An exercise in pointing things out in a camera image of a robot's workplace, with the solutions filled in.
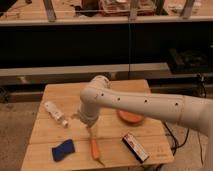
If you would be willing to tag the orange chili pepper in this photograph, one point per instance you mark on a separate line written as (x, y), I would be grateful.
(95, 152)

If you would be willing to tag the black rectangular box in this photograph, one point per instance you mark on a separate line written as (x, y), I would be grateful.
(135, 147)

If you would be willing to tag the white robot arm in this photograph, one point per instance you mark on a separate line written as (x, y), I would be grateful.
(187, 111)

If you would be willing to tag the blue sponge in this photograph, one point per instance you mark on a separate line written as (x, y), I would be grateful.
(61, 151)

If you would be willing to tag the clear plastic bottle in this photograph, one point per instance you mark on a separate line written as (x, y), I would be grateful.
(55, 113)

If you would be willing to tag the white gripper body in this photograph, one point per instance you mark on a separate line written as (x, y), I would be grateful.
(88, 121)

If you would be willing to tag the black box on shelf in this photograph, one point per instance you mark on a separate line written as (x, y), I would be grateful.
(190, 61)

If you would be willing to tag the wooden table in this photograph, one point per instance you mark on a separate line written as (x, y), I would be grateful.
(47, 134)

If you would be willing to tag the orange ceramic plate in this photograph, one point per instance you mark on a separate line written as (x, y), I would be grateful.
(130, 118)

